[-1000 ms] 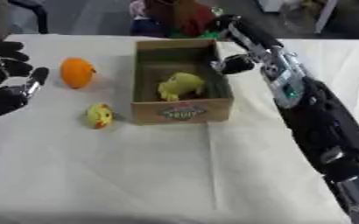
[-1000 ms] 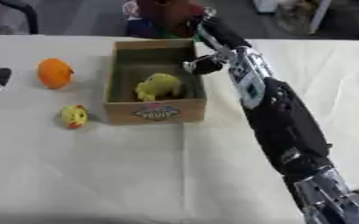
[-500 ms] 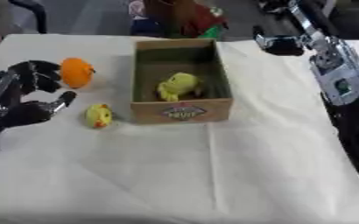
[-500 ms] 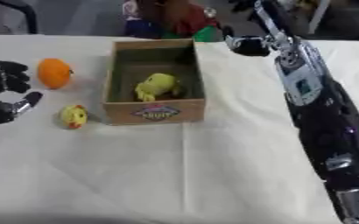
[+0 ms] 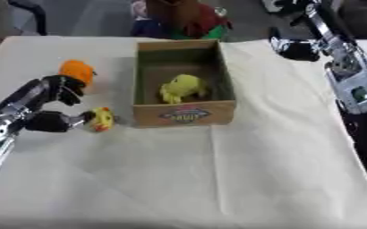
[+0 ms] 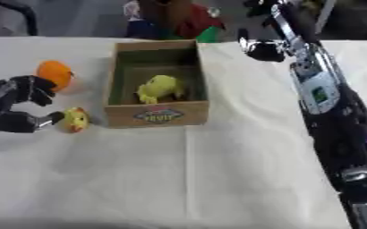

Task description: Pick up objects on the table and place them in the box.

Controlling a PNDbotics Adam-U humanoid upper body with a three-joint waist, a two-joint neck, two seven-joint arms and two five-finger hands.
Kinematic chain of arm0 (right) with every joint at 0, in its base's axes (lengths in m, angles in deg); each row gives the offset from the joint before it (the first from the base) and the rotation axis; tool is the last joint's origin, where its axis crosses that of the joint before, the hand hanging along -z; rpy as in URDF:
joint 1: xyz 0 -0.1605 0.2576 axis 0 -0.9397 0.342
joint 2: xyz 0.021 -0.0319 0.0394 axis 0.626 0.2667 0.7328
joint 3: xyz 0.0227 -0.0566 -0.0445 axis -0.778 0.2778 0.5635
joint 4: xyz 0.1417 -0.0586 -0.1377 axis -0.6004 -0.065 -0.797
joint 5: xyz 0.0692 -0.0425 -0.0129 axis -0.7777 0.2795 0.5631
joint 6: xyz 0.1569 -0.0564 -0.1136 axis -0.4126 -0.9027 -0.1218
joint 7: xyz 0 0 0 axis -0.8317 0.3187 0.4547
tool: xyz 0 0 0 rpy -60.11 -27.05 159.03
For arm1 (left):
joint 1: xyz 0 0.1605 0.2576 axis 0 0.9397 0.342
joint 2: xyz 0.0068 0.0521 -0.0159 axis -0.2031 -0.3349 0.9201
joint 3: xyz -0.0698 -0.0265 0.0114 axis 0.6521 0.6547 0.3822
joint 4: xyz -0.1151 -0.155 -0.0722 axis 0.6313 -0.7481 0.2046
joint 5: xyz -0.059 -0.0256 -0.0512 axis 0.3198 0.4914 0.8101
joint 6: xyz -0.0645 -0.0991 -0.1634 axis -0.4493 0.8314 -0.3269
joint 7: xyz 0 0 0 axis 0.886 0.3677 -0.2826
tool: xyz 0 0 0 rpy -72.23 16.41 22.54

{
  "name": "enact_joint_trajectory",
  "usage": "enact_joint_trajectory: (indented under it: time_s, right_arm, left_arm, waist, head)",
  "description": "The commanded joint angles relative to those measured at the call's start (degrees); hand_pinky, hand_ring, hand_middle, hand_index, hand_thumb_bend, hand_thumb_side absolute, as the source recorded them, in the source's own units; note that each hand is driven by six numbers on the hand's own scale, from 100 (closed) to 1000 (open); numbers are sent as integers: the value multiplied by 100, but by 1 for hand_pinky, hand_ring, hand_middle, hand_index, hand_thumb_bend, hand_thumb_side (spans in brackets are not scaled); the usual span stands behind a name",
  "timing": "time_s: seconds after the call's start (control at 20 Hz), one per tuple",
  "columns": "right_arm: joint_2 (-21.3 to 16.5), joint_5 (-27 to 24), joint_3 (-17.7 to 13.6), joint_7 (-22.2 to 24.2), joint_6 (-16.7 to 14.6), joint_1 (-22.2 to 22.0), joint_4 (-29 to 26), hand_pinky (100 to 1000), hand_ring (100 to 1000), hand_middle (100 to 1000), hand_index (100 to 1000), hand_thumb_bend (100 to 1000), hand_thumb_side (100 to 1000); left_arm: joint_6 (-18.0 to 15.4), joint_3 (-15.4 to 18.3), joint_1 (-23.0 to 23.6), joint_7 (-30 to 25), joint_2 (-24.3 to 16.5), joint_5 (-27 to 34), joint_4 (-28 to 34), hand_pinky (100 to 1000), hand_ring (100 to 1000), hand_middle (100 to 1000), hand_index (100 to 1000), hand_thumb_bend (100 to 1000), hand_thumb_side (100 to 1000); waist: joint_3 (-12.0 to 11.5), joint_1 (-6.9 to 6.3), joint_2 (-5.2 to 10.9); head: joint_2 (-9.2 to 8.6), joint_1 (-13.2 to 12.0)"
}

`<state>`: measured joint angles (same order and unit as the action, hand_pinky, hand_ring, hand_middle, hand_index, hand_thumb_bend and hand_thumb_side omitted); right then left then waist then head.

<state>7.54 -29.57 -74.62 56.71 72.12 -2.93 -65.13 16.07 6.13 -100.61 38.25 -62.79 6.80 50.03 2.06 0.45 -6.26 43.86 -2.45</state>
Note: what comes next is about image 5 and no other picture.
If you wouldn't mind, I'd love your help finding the orange soft toy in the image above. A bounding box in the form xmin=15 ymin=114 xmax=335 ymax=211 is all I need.
xmin=56 ymin=59 xmax=98 ymax=88

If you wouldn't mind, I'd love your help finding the yellow-green soft toy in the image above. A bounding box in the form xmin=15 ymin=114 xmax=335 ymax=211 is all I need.
xmin=158 ymin=73 xmax=210 ymax=105

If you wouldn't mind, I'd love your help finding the black chair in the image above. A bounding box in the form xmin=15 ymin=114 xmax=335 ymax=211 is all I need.
xmin=6 ymin=0 xmax=49 ymax=37

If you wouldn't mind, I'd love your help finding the yellow and red toy ball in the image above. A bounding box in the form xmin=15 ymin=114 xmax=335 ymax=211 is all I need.
xmin=88 ymin=106 xmax=116 ymax=133

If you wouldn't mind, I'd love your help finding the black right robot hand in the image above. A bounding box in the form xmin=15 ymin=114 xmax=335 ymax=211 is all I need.
xmin=268 ymin=26 xmax=323 ymax=63

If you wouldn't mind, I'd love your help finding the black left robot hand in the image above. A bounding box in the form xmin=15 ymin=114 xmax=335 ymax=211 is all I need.
xmin=0 ymin=74 xmax=98 ymax=133

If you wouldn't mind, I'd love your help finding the tan cardboard box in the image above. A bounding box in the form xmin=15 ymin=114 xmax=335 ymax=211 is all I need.
xmin=132 ymin=39 xmax=239 ymax=129

